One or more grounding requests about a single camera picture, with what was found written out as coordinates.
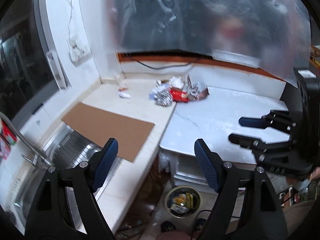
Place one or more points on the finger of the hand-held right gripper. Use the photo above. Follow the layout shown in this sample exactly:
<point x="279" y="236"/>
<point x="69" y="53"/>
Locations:
<point x="250" y="122"/>
<point x="243" y="141"/>

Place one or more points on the person's left leg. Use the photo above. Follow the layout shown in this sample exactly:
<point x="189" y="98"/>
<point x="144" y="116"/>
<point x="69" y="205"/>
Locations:
<point x="172" y="236"/>

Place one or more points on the white wall socket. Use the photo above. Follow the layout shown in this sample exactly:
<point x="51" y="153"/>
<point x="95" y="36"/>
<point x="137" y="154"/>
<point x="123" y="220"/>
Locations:
<point x="80" y="55"/>

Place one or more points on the white plastic bag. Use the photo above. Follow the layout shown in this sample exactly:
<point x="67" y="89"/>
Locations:
<point x="163" y="161"/>

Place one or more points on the person's blue shoe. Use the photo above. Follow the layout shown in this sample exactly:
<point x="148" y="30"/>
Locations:
<point x="168" y="226"/>
<point x="200" y="223"/>

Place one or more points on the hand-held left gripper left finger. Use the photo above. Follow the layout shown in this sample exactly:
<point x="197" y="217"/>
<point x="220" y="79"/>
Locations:
<point x="105" y="165"/>

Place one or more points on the steel faucet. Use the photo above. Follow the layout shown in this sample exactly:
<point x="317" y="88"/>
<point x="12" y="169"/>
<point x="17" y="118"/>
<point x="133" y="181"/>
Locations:
<point x="25" y="142"/>

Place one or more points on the copper foil wrapper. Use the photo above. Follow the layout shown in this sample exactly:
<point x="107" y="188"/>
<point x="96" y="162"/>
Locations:
<point x="203" y="95"/>

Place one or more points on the dark glass window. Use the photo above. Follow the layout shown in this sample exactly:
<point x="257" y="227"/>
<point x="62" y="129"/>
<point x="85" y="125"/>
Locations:
<point x="22" y="67"/>

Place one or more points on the round waste bin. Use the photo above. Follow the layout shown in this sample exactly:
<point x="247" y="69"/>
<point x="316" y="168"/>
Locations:
<point x="168" y="197"/>

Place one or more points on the brown wooden sill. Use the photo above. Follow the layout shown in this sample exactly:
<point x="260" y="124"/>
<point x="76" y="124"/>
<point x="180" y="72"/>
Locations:
<point x="225" y="63"/>

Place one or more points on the stainless steel sink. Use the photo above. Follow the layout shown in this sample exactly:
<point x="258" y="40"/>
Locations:
<point x="72" y="145"/>

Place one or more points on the person's right blue shoe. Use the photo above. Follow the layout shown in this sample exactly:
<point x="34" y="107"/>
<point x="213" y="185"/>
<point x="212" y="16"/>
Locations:
<point x="200" y="223"/>

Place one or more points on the small brown and white scrap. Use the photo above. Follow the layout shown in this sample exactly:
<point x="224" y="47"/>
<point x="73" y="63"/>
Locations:
<point x="123" y="87"/>

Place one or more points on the red label packet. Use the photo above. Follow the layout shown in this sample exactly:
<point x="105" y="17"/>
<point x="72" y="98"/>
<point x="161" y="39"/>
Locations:
<point x="6" y="140"/>

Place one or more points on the red and yellow printed box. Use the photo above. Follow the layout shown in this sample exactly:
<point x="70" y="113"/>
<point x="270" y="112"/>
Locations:
<point x="188" y="200"/>

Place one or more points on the white ribbed cabinet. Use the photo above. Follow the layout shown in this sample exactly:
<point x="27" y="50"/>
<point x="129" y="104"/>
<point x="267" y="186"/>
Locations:
<point x="187" y="165"/>

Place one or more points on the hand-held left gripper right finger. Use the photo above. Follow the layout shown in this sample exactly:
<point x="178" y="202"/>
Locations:
<point x="207" y="166"/>

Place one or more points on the crumpled white paper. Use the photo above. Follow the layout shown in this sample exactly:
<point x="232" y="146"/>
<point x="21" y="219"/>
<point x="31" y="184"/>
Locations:
<point x="175" y="81"/>

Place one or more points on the person's left blue shoe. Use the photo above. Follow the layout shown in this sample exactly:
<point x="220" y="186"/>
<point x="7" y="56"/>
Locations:
<point x="168" y="226"/>

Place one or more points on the translucent plastic sheet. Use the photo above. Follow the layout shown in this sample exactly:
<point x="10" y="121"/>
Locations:
<point x="200" y="17"/>

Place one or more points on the brown cardboard sheet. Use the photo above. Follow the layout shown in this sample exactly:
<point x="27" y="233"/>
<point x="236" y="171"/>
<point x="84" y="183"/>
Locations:
<point x="107" y="127"/>

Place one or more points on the foil ball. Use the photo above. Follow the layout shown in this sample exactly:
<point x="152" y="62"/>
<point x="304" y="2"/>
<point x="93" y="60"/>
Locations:
<point x="163" y="100"/>

